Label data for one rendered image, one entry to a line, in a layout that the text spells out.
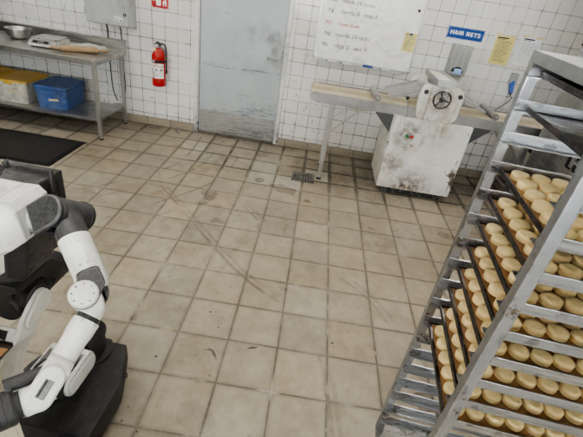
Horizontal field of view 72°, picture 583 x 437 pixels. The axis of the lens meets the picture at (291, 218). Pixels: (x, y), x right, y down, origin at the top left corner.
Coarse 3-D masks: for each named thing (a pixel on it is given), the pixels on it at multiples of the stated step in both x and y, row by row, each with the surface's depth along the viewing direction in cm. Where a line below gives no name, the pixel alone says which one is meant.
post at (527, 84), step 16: (528, 64) 106; (528, 80) 106; (528, 96) 108; (512, 112) 111; (512, 128) 113; (496, 144) 117; (480, 208) 126; (464, 224) 130; (448, 256) 139; (448, 272) 140; (400, 368) 169
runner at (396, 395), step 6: (396, 390) 173; (396, 396) 174; (402, 396) 174; (408, 396) 174; (414, 396) 173; (420, 396) 172; (408, 402) 172; (414, 402) 173; (420, 402) 173; (426, 402) 173; (432, 402) 172; (438, 402) 172; (432, 408) 171; (438, 408) 172
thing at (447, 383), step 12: (432, 324) 150; (444, 336) 144; (444, 348) 138; (444, 360) 133; (444, 372) 129; (444, 384) 125; (444, 396) 123; (468, 408) 118; (468, 420) 118; (480, 420) 117; (492, 420) 117; (504, 420) 119; (516, 432) 116; (528, 432) 116; (540, 432) 115; (552, 432) 116
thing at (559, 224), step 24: (576, 192) 74; (552, 216) 79; (576, 216) 76; (552, 240) 79; (528, 264) 84; (528, 288) 86; (504, 312) 90; (504, 336) 93; (480, 360) 98; (456, 408) 108; (432, 432) 117
